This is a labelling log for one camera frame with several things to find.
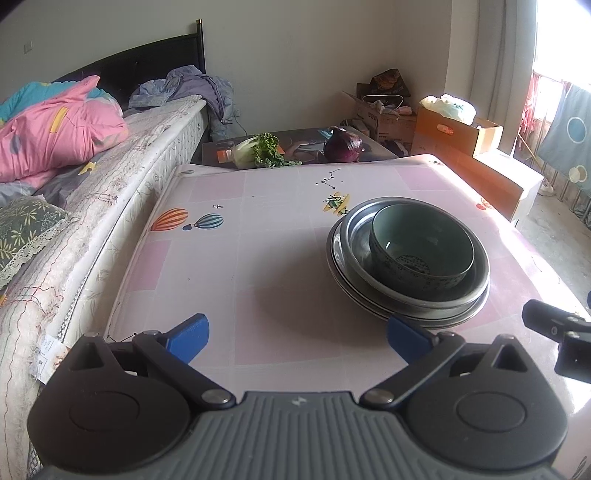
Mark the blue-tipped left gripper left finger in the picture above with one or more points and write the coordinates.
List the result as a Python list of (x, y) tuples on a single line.
[(167, 355)]

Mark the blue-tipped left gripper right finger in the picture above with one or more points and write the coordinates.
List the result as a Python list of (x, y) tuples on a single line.
[(426, 355)]

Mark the large stainless steel plate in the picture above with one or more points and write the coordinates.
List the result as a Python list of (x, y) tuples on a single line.
[(382, 306)]

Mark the teal ceramic bowl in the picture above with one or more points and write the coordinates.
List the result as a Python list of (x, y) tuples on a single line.
[(419, 248)]

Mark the small stainless steel bowl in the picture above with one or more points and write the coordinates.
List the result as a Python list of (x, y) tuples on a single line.
[(354, 234)]

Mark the pink patterned tablecloth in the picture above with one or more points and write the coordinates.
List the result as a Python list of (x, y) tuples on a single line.
[(250, 256)]

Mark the white quilted mattress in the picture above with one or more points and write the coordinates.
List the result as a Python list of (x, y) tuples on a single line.
[(69, 287)]

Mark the large orange cardboard box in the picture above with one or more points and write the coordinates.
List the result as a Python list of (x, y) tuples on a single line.
[(506, 183)]

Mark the blue patterned hanging blanket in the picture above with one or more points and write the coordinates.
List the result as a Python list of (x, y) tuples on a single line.
[(566, 147)]

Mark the green floral pillow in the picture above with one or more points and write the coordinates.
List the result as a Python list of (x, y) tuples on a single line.
[(28, 225)]

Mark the open orange cardboard box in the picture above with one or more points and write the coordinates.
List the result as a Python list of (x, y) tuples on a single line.
[(433, 131)]

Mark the green lettuce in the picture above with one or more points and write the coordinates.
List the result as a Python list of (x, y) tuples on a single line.
[(261, 151)]

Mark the Philips printed flat box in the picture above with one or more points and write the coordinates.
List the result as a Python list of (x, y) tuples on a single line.
[(304, 145)]

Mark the white plastic bag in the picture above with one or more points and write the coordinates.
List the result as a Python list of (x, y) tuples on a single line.
[(450, 107)]

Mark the brown box with clutter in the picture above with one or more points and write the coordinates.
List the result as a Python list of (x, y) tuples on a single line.
[(383, 123)]

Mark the pink quilt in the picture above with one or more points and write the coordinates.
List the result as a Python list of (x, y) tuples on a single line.
[(47, 126)]

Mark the purple crumpled clothes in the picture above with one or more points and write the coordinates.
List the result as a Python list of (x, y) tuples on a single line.
[(186, 81)]

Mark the black bed headboard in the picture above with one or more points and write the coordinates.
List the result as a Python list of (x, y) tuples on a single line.
[(122, 73)]

